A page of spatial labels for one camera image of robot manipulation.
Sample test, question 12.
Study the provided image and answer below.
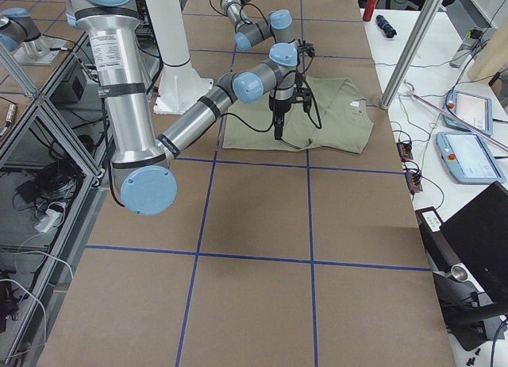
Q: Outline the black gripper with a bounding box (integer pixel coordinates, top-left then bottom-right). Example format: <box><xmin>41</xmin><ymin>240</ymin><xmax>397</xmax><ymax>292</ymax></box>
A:
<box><xmin>268</xmin><ymin>86</ymin><xmax>313</xmax><ymax>140</ymax></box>

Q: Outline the olive green long-sleeve shirt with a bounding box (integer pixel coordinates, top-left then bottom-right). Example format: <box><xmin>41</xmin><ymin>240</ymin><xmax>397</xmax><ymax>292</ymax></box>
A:
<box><xmin>222</xmin><ymin>76</ymin><xmax>373</xmax><ymax>153</ymax></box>

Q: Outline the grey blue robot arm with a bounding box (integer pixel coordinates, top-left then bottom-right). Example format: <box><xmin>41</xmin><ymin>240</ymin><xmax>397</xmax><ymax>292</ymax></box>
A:
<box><xmin>67</xmin><ymin>0</ymin><xmax>317</xmax><ymax>216</ymax></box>
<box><xmin>208</xmin><ymin>0</ymin><xmax>298</xmax><ymax>52</ymax></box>

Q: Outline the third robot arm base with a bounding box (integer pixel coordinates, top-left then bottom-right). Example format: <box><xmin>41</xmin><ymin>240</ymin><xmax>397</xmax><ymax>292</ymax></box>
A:
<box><xmin>1</xmin><ymin>7</ymin><xmax>67</xmax><ymax>65</ymax></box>

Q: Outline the dark blue folded umbrella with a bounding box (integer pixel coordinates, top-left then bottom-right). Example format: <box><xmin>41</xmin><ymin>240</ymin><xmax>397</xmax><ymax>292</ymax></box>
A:
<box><xmin>375</xmin><ymin>14</ymin><xmax>397</xmax><ymax>39</ymax></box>

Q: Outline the red bottle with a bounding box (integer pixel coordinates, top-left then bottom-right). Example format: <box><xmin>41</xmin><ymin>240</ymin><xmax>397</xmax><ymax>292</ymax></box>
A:
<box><xmin>362</xmin><ymin>0</ymin><xmax>379</xmax><ymax>22</ymax></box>

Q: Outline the near teach pendant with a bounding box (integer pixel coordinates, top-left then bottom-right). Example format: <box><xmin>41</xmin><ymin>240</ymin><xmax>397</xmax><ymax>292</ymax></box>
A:
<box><xmin>436</xmin><ymin>132</ymin><xmax>506</xmax><ymax>185</ymax></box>

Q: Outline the teach pendant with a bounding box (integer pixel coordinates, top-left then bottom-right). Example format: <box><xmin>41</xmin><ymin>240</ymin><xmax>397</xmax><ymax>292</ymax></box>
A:
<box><xmin>444</xmin><ymin>90</ymin><xmax>493</xmax><ymax>136</ymax></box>
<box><xmin>436</xmin><ymin>132</ymin><xmax>506</xmax><ymax>185</ymax></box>

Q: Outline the far teach pendant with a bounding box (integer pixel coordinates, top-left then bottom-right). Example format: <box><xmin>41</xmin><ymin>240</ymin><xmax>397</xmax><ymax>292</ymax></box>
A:
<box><xmin>444</xmin><ymin>90</ymin><xmax>493</xmax><ymax>136</ymax></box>

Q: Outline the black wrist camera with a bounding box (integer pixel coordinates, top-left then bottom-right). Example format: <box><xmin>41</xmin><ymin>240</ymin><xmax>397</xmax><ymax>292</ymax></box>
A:
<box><xmin>297</xmin><ymin>41</ymin><xmax>315</xmax><ymax>59</ymax></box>

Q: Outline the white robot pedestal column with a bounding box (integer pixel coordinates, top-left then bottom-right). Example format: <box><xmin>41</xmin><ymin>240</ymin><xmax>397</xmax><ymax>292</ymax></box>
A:
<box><xmin>145</xmin><ymin>0</ymin><xmax>214</xmax><ymax>114</ymax></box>

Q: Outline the aluminium frame post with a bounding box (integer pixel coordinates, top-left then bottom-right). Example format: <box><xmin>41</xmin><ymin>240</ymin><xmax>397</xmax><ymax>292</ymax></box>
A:
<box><xmin>380</xmin><ymin>0</ymin><xmax>444</xmax><ymax>110</ymax></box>

